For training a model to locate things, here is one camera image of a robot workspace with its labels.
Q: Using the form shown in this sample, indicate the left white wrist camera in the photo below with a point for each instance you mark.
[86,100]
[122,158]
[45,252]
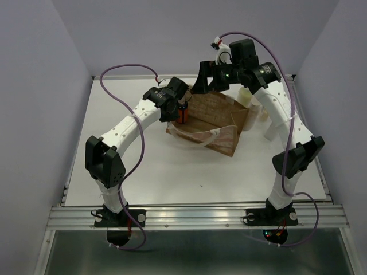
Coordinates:
[162,82]

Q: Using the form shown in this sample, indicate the white bottle black cap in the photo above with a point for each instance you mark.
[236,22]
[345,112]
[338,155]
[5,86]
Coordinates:
[271,132]

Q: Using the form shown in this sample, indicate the aluminium frame rail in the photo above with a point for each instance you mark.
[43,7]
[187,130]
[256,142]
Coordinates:
[195,200]

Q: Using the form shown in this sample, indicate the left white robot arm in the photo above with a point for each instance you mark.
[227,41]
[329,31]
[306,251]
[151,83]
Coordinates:
[103,155]

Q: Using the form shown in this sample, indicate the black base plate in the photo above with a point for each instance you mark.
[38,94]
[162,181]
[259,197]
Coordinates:
[107,219]
[266,217]

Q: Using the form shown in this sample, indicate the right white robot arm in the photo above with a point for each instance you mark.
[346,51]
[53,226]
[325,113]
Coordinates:
[300,145]

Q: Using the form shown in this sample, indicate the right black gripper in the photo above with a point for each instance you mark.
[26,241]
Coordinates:
[207,69]

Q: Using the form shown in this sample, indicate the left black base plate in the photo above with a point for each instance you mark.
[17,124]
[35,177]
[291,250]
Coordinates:
[107,219]

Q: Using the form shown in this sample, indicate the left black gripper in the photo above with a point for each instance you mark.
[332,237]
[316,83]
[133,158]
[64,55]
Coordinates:
[171,117]

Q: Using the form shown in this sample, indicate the green pump bottle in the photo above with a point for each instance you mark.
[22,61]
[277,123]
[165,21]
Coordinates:
[244,96]

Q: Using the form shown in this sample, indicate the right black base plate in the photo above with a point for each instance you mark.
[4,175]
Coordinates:
[266,217]

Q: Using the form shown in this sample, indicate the amber liquid clear bottle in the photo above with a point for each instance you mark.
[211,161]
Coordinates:
[263,116]

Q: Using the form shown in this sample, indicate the clear pump bottle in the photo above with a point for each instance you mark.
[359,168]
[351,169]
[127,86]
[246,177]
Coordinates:
[253,111]

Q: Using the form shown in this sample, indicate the orange bottle dark cap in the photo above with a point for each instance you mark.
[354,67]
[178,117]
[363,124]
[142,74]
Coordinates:
[182,111]

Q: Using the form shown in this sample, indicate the brown burlap canvas bag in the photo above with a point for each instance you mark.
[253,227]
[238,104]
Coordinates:
[215,121]

